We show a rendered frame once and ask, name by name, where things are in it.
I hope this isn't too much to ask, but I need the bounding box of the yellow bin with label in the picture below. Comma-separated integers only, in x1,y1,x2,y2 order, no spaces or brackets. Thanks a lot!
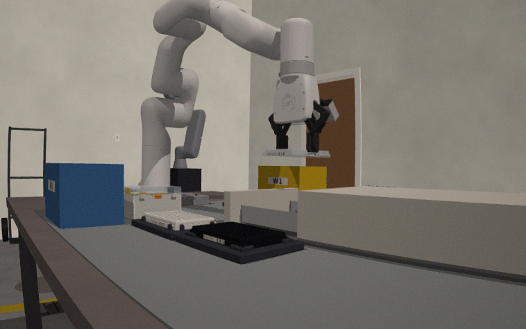
258,166,327,191

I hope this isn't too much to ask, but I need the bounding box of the blue box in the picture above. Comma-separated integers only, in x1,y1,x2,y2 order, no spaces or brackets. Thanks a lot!
45,163,124,229

